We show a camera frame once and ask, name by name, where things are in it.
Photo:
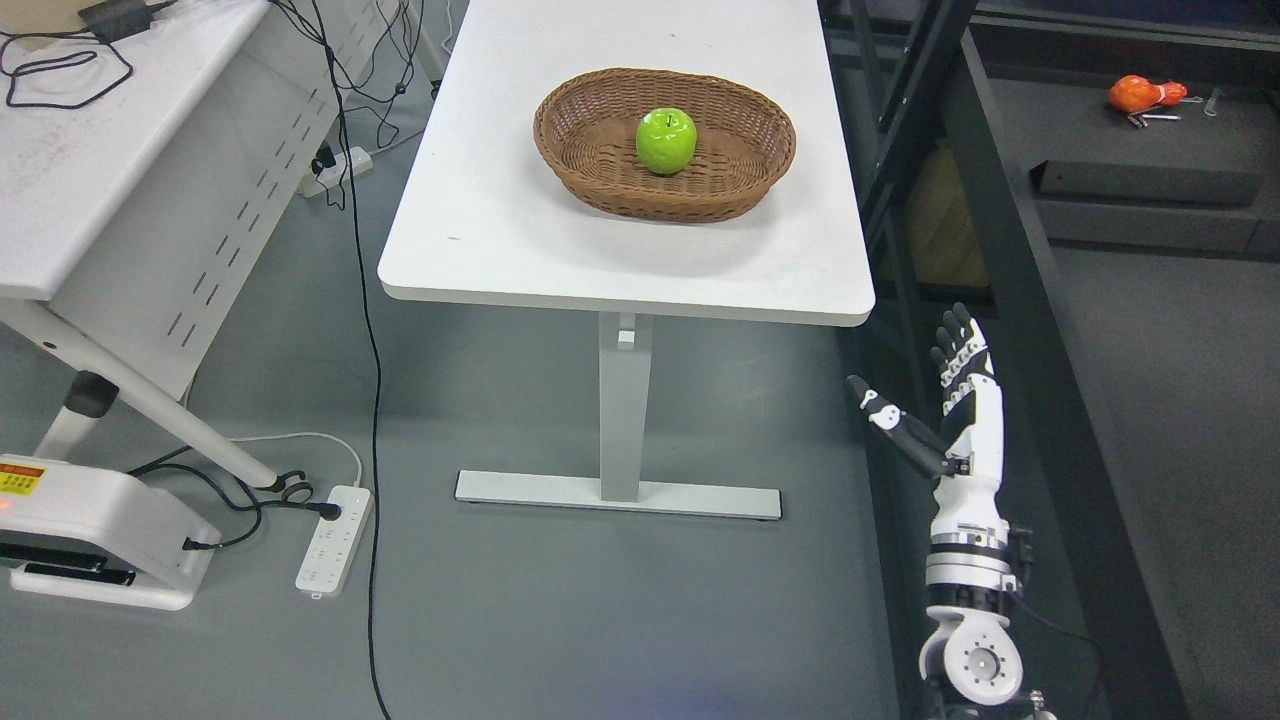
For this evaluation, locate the white power strip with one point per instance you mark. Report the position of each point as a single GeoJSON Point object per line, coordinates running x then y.
{"type": "Point", "coordinates": [347, 166]}
{"type": "Point", "coordinates": [332, 549]}

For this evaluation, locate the black power adapter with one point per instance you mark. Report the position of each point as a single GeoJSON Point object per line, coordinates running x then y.
{"type": "Point", "coordinates": [111, 21]}

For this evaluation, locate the white standing table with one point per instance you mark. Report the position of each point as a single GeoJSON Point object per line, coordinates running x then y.
{"type": "Point", "coordinates": [482, 219]}

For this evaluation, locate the orange toy on shelf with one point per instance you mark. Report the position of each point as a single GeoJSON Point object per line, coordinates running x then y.
{"type": "Point", "coordinates": [1135, 94]}

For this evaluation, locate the white side desk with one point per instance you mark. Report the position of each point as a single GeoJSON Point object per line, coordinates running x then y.
{"type": "Point", "coordinates": [131, 225]}

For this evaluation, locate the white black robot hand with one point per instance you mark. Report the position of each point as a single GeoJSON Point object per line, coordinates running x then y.
{"type": "Point", "coordinates": [966, 455]}

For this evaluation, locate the black shelf frame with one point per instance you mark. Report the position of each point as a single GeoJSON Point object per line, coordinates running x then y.
{"type": "Point", "coordinates": [1124, 270]}

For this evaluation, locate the green apple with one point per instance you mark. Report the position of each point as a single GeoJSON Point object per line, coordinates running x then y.
{"type": "Point", "coordinates": [666, 140]}

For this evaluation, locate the brown wicker basket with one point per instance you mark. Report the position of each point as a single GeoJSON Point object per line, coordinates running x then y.
{"type": "Point", "coordinates": [585, 132]}

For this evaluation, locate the white machine base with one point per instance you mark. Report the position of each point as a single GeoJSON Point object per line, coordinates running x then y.
{"type": "Point", "coordinates": [100, 535]}

